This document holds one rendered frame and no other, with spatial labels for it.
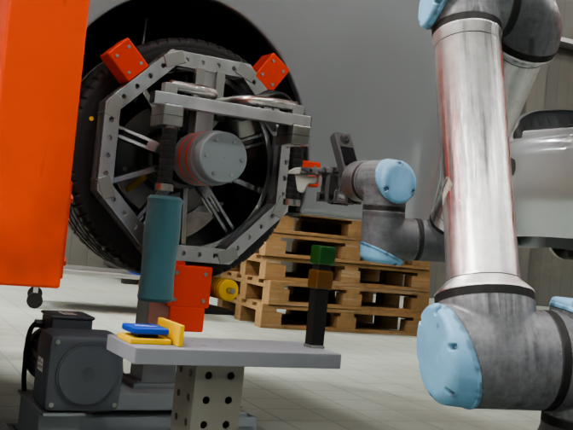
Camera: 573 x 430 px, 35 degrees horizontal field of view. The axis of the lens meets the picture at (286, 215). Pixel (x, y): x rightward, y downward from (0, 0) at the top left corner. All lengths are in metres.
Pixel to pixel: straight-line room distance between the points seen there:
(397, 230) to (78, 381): 0.78
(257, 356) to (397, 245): 0.39
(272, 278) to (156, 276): 4.35
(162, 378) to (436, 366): 1.34
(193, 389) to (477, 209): 0.66
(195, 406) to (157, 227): 0.62
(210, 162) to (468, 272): 1.03
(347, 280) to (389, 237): 4.92
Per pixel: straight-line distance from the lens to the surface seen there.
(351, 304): 6.83
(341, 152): 2.08
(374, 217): 1.91
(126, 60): 2.37
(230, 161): 2.29
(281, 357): 1.78
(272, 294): 6.51
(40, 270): 1.91
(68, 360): 2.11
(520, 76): 1.70
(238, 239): 2.46
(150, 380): 2.58
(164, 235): 2.25
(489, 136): 1.46
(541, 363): 1.37
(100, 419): 2.42
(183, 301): 2.41
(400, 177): 1.91
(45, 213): 1.91
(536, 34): 1.64
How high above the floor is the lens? 0.68
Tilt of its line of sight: 1 degrees up
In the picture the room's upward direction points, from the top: 6 degrees clockwise
